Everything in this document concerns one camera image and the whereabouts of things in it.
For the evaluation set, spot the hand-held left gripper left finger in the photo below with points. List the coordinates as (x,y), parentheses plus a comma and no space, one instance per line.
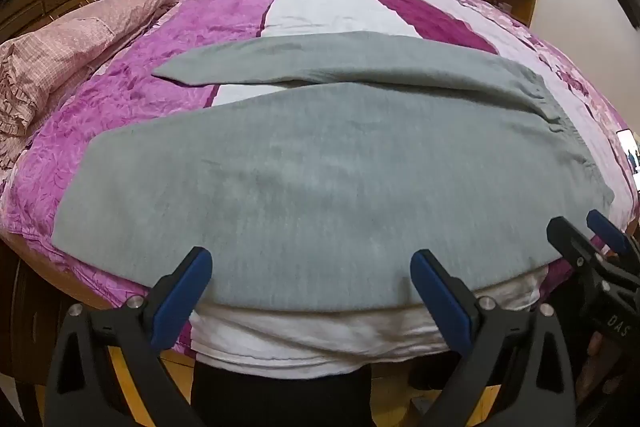
(182,297)

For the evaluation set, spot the person's black trousers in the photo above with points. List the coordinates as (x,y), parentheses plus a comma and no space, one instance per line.
(280,402)

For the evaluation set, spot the person's white shirt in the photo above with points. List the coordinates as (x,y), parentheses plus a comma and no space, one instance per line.
(300,337)

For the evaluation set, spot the dark wooden bed frame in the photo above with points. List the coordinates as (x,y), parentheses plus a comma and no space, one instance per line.
(30,307)

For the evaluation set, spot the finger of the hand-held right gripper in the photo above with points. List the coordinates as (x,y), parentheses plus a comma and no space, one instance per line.
(606,231)
(567,239)

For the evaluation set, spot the grey pants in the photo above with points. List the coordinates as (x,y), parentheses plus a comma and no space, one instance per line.
(300,182)

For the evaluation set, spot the person's right hand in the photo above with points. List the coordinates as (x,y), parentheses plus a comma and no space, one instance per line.
(596,367)

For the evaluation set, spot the pink checked quilt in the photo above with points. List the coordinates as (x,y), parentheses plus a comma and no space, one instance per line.
(60,47)

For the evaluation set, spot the purple floral bed cover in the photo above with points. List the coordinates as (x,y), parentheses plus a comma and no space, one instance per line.
(125,107)

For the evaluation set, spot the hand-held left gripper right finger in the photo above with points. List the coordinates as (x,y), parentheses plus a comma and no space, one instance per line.
(440,302)

